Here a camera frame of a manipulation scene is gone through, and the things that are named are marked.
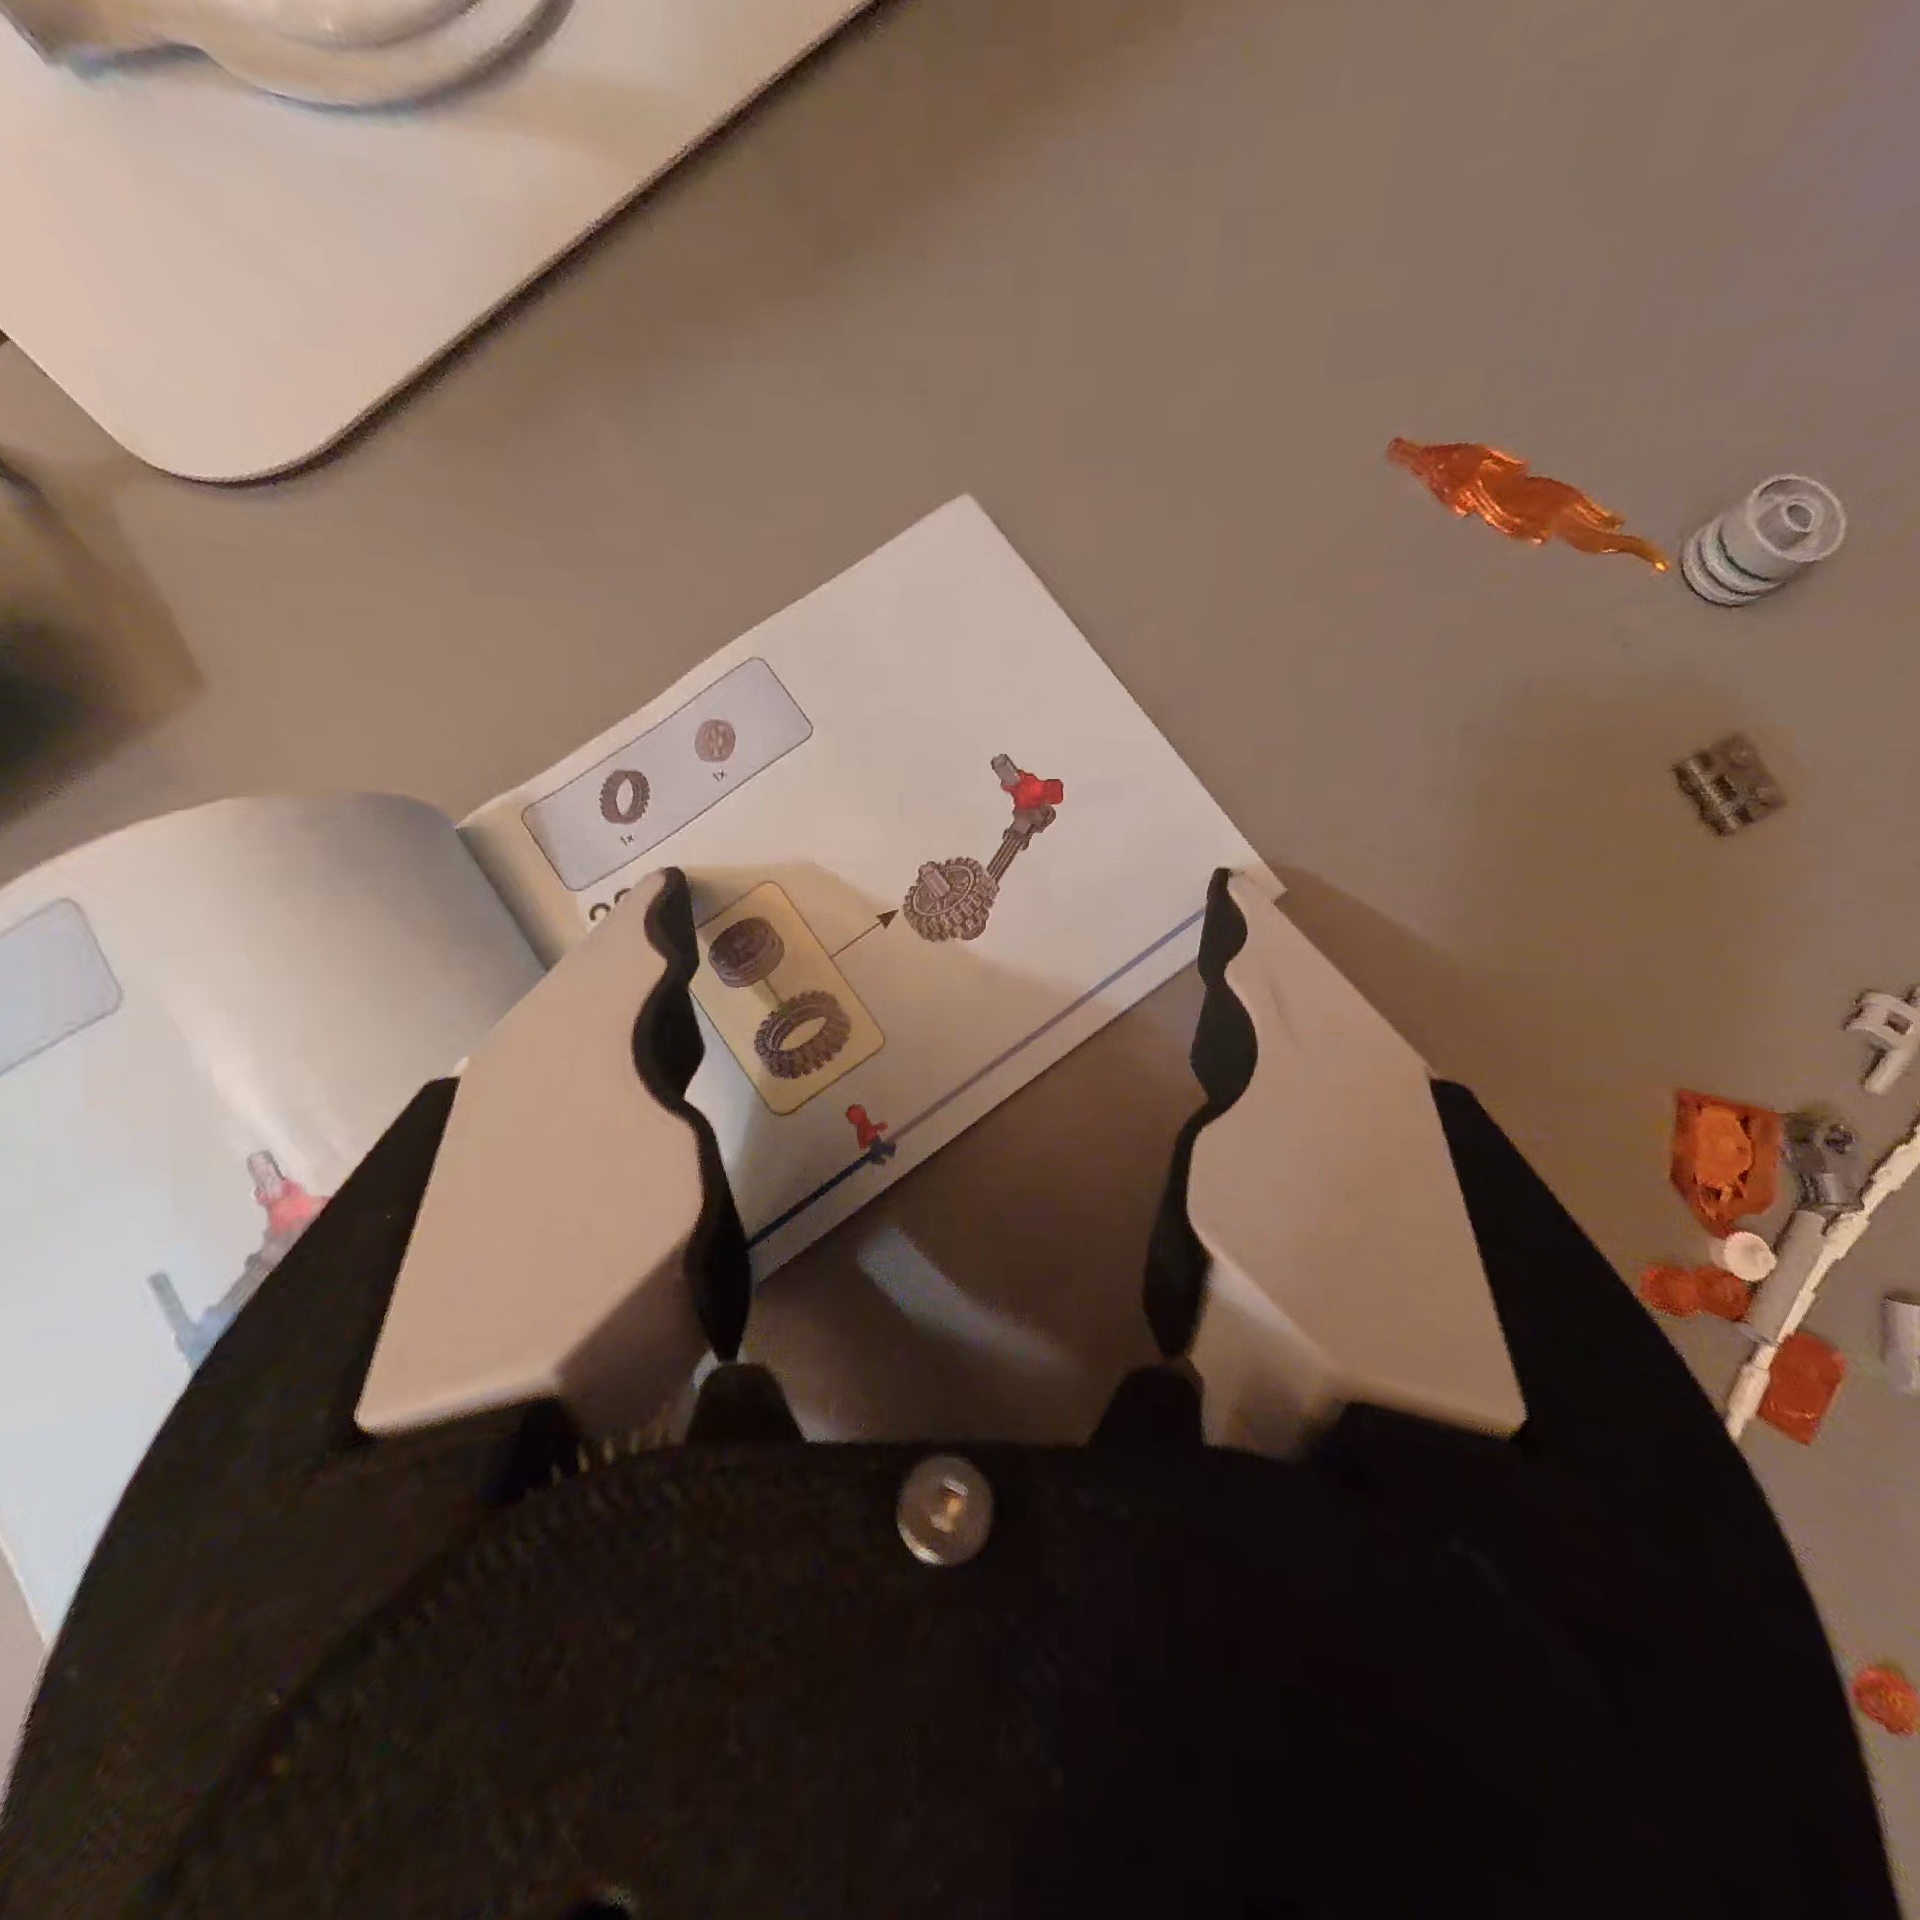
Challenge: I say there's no long orange lego flame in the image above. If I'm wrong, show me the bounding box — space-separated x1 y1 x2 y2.
1389 435 1670 575

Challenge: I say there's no white lego string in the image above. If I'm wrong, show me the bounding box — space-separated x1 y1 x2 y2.
1725 1112 1920 1445

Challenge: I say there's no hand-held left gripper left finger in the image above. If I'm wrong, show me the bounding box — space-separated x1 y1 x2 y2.
353 866 752 1437

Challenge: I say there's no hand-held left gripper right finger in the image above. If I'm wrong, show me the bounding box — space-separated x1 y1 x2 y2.
1143 866 1528 1450

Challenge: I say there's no large black zip case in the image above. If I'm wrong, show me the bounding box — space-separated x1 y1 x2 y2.
0 465 206 820

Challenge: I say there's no light grey lego clip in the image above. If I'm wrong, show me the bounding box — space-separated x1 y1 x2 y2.
1845 985 1920 1092

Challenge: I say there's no grey round lego piece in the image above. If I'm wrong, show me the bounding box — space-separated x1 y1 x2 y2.
1680 474 1847 607

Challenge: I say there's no lego instruction booklet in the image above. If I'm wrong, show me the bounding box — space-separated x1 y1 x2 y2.
0 498 1290 1643

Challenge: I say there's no small grey lego plate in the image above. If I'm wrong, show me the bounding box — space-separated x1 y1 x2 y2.
1676 733 1785 837

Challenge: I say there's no pile of small lego pieces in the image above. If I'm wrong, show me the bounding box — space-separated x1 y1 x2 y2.
1641 1088 1920 1450

